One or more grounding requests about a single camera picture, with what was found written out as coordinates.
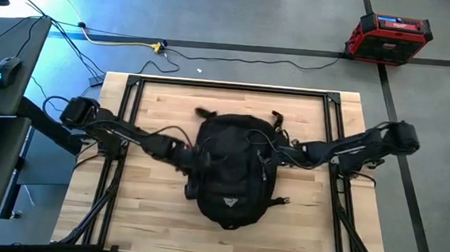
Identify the red black jobsite radio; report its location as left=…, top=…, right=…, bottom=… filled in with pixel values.
left=342, top=10, right=435, bottom=69

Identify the black cable bundle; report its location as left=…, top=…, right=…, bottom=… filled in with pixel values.
left=0, top=0, right=112, bottom=79

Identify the black backpack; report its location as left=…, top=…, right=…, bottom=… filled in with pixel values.
left=181, top=104, right=297, bottom=235

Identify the black computer mouse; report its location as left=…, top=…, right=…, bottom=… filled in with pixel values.
left=0, top=55, right=23, bottom=90

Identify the black radio power cable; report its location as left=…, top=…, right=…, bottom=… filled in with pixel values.
left=161, top=44, right=342, bottom=74

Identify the yellow extension cord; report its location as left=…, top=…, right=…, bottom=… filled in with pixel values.
left=78, top=26, right=166, bottom=55

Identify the black diagonal desk beam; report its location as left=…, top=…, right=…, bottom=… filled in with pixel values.
left=14, top=95, right=87, bottom=157

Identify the black power adapter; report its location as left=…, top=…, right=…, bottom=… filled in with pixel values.
left=87, top=74, right=105, bottom=88

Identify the black aluminium table frame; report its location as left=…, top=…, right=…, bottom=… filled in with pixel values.
left=51, top=69, right=401, bottom=252

